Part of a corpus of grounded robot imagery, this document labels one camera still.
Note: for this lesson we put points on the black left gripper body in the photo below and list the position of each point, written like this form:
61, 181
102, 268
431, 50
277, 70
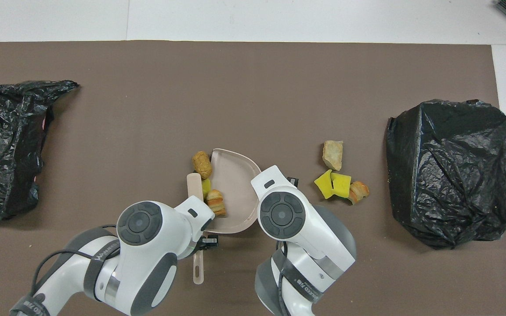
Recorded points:
209, 242

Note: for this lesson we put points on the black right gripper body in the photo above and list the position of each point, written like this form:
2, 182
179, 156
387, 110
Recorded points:
294, 180

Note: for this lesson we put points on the yellow green sponge piece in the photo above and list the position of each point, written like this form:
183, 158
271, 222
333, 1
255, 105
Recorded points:
324, 185
341, 185
206, 186

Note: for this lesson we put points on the toy croissant half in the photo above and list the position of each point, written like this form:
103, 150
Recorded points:
360, 191
215, 202

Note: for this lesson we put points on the beige toy bread chunk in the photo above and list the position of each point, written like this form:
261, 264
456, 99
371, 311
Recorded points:
332, 154

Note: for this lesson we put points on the beige plastic dustpan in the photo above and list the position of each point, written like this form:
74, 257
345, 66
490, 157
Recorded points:
235, 193

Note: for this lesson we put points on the beige hand brush black bristles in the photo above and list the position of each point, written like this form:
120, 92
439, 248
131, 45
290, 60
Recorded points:
194, 186

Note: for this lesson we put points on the brown toy bread roll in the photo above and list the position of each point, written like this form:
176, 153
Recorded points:
201, 164

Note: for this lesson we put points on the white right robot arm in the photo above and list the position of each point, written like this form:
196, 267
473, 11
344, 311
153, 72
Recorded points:
288, 210

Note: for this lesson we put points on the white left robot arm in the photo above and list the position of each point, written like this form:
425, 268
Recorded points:
147, 245

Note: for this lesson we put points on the brown paper table mat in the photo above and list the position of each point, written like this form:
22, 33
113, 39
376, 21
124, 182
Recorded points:
191, 79

